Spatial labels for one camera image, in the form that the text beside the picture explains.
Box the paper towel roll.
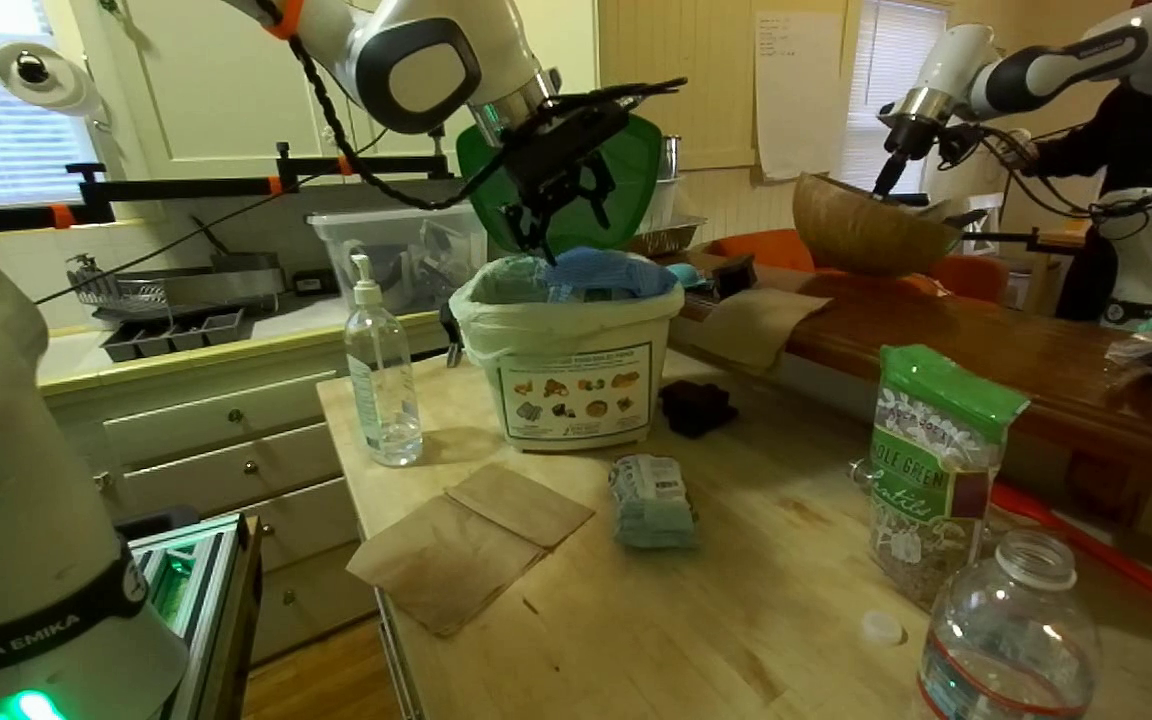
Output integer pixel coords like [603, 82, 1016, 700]
[0, 40, 107, 123]

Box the white compost bin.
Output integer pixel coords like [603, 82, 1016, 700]
[446, 256, 685, 453]

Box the dark cloth on table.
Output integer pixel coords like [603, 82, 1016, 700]
[659, 382, 736, 435]

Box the black ice cube tray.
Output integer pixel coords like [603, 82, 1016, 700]
[105, 310, 253, 362]

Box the clear plastic storage tub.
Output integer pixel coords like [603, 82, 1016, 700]
[309, 206, 486, 314]

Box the green snack bag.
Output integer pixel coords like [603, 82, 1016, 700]
[863, 341, 1032, 615]

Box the blue cloth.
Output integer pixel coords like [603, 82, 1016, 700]
[546, 247, 670, 300]

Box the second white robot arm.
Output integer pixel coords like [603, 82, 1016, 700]
[870, 0, 1152, 323]

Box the brown paper bag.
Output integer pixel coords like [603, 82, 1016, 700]
[700, 289, 823, 375]

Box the green bin lid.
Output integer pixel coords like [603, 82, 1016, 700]
[455, 118, 663, 256]

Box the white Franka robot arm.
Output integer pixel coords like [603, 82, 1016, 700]
[0, 0, 657, 720]

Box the wooden bowl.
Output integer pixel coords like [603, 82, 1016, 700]
[792, 176, 958, 275]

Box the clear plastic water bottle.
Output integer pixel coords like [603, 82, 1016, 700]
[917, 531, 1100, 720]

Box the brown paper napkin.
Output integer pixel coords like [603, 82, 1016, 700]
[346, 464, 592, 640]

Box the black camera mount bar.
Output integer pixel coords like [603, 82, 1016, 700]
[0, 150, 453, 234]

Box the orange couch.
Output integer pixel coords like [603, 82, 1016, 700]
[709, 229, 1006, 304]

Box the white bottle cap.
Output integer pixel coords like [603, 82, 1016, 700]
[858, 609, 903, 643]

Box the small plastic wrapped packet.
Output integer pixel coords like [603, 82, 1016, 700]
[607, 456, 700, 554]

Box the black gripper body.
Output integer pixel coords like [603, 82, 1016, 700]
[498, 82, 678, 221]

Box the black cable bundle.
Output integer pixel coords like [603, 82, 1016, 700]
[282, 32, 498, 218]

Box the clear pump soap bottle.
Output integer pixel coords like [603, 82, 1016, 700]
[343, 252, 425, 469]

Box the metal rail green box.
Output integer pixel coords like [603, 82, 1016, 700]
[132, 514, 262, 720]

